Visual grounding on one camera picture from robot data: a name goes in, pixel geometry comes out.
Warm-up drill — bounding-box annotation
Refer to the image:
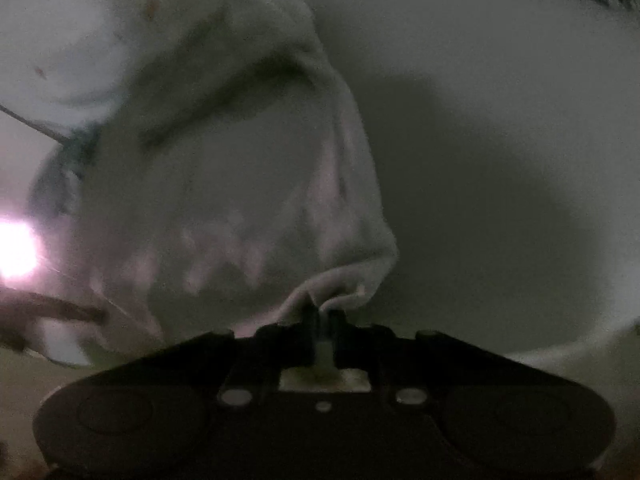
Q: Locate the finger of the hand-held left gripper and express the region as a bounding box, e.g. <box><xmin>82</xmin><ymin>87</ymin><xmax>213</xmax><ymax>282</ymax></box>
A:
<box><xmin>20</xmin><ymin>291</ymin><xmax>109</xmax><ymax>324</ymax></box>

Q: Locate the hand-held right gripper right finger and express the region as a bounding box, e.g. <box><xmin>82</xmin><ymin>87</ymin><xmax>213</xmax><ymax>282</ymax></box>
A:
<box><xmin>327</xmin><ymin>310</ymin><xmax>473</xmax><ymax>407</ymax></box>

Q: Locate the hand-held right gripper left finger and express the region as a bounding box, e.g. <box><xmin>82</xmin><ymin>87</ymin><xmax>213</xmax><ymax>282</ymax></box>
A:
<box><xmin>170</xmin><ymin>307</ymin><xmax>319</xmax><ymax>407</ymax></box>

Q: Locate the grey garment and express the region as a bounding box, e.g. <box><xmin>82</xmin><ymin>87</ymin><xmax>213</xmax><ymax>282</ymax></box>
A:
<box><xmin>30</xmin><ymin>0</ymin><xmax>401</xmax><ymax>361</ymax></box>

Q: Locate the carrot print bedsheet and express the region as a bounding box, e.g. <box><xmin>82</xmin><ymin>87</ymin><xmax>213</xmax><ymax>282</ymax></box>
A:
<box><xmin>0</xmin><ymin>0</ymin><xmax>361</xmax><ymax>136</ymax></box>

